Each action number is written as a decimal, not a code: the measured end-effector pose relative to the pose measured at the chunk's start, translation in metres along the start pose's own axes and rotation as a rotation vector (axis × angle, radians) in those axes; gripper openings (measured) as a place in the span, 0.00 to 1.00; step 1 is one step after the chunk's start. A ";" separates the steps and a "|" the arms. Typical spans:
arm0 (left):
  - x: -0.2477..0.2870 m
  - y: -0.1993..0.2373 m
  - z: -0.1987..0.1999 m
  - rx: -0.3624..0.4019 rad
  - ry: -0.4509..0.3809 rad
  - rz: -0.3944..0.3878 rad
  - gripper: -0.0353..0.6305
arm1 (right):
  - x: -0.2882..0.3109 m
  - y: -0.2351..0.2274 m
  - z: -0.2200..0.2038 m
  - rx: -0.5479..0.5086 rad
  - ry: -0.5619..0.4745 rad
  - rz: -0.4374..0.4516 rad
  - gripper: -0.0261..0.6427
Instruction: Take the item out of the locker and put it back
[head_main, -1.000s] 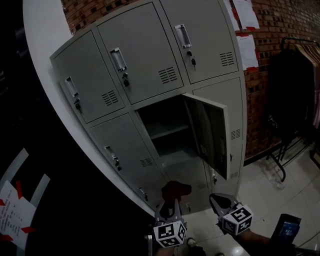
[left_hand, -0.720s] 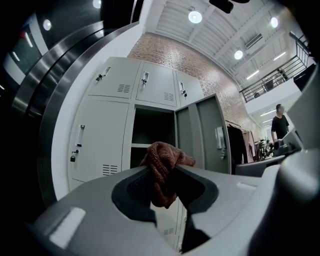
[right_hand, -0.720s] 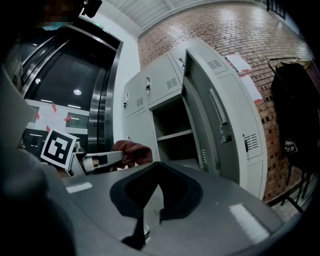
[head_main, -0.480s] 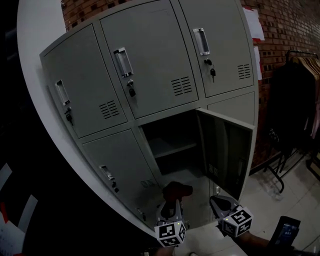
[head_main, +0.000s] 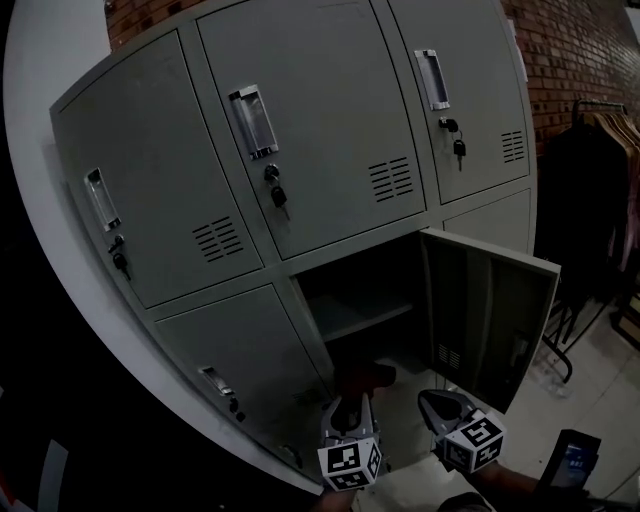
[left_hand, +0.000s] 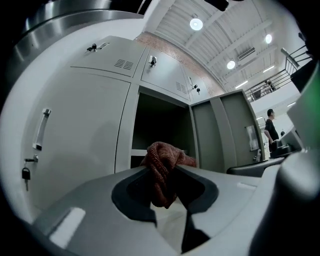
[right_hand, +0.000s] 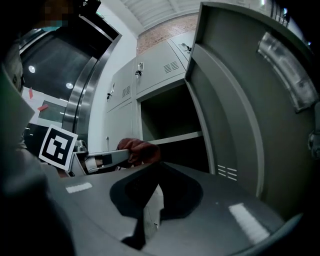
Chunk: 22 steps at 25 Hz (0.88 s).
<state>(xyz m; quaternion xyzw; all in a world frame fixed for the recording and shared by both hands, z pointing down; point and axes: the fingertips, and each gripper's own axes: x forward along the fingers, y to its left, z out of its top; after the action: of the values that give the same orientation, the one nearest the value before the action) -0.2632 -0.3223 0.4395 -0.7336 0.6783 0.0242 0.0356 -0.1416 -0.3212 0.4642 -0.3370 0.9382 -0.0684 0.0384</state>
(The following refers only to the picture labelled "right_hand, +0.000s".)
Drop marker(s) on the person's head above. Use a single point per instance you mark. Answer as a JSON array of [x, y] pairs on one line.
[[56, 12]]

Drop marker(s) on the person's left forearm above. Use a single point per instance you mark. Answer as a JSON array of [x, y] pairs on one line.
[[62, 173]]

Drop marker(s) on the black head-worn camera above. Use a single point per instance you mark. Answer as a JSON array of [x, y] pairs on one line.
[[90, 5]]

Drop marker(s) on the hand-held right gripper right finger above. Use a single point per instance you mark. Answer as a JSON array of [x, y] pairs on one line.
[[220, 220]]

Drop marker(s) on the grey metal locker cabinet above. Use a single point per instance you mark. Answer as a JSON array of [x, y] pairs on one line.
[[155, 67]]

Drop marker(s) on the person's grey shirt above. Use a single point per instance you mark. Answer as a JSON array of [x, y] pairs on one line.
[[12, 62]]

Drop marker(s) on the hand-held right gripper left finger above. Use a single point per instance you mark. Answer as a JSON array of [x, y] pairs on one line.
[[100, 212]]

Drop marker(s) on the dark glass door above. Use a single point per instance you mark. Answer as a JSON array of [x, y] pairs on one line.
[[55, 57]]

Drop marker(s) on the teal face mask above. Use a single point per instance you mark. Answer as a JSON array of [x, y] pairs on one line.
[[60, 24]]

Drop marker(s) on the dark red cloth item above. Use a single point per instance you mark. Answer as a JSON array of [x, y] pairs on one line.
[[142, 150]]

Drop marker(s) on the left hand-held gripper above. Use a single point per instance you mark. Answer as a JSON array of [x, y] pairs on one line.
[[57, 147]]

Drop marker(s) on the white notice with red tape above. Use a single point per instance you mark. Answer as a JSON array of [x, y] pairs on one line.
[[50, 96]]

